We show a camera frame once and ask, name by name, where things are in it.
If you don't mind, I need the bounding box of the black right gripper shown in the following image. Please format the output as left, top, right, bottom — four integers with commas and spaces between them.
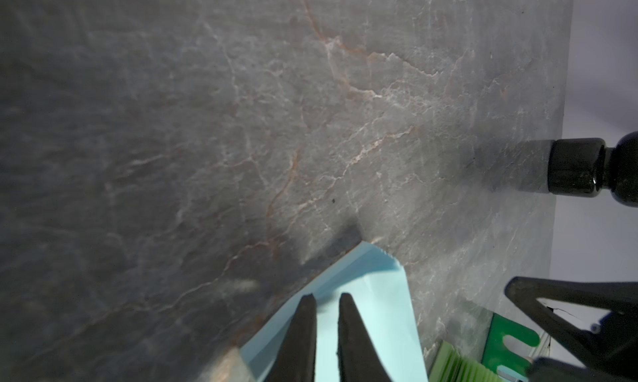
504, 276, 638, 382

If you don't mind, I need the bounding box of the green toy rake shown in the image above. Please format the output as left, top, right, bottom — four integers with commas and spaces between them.
481, 313, 541, 381

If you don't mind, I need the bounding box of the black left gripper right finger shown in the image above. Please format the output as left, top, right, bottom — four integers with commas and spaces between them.
337, 293, 390, 382

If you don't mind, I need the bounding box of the light blue memo pad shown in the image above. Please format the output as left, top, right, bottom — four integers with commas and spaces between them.
240, 242, 428, 381

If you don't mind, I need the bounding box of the light green memo pad small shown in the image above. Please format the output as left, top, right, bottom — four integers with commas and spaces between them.
428, 341, 503, 382

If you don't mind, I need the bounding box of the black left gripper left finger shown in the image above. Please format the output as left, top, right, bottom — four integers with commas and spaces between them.
265, 294, 317, 382

